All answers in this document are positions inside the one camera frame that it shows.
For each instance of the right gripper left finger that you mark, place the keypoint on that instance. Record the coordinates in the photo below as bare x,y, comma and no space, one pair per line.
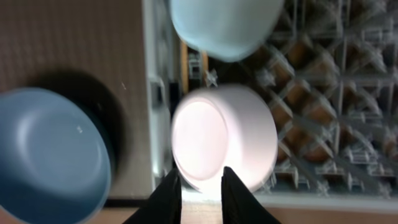
164,204

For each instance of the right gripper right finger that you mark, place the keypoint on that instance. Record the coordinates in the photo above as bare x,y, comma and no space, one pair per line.
239,206

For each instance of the pink bowl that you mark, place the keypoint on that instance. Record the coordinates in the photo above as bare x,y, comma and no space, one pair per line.
227,126

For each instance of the dark blue plate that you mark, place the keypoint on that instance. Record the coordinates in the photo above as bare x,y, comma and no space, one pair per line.
55,166

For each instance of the light blue bowl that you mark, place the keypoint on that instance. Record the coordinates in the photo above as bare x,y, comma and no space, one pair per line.
228,30

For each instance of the grey dishwasher rack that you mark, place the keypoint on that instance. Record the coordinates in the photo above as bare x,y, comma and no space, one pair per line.
328,72

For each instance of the brown plastic tray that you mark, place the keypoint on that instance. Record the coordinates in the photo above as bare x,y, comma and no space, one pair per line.
92,52

